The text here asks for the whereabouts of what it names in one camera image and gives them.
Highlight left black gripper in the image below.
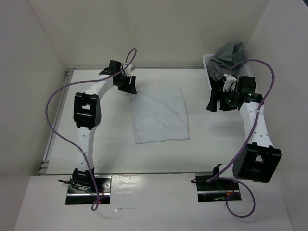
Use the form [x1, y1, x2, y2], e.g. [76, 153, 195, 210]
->
[115, 73, 136, 94]

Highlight white skirt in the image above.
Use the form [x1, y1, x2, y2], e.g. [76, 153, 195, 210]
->
[131, 88, 190, 144]

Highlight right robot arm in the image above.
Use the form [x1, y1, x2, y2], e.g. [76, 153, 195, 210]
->
[208, 74, 282, 189]

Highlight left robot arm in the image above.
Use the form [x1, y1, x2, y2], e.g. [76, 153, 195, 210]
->
[72, 60, 137, 193]

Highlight black skirt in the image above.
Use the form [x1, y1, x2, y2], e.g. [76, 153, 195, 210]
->
[209, 77, 224, 90]

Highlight grey skirt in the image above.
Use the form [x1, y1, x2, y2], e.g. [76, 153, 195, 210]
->
[207, 42, 245, 82]

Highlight white plastic laundry basket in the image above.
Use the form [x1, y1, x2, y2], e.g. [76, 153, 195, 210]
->
[202, 53, 253, 97]

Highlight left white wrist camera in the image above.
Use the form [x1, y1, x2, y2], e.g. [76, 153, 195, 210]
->
[123, 64, 136, 77]

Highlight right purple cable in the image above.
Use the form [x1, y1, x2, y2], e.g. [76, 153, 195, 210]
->
[208, 59, 276, 218]

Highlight purple cable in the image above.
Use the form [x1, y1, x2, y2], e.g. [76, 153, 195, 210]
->
[208, 59, 276, 218]
[45, 48, 138, 211]

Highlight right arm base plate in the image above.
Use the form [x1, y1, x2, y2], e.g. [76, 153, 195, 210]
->
[191, 172, 242, 202]

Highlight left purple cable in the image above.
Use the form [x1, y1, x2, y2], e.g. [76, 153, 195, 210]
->
[45, 48, 138, 211]

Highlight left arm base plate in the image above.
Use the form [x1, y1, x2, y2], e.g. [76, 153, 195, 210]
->
[65, 175, 112, 205]

